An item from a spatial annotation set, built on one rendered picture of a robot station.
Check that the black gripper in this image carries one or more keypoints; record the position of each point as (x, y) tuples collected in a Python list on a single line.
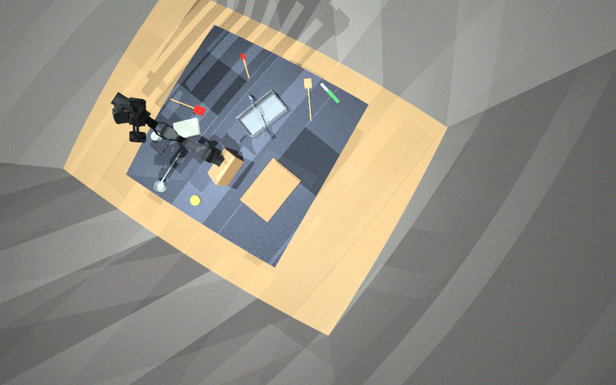
[(137, 118)]

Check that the white rectangular block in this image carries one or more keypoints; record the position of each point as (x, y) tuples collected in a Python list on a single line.
[(187, 128)]

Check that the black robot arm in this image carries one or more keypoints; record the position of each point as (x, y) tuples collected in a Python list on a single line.
[(120, 114)]

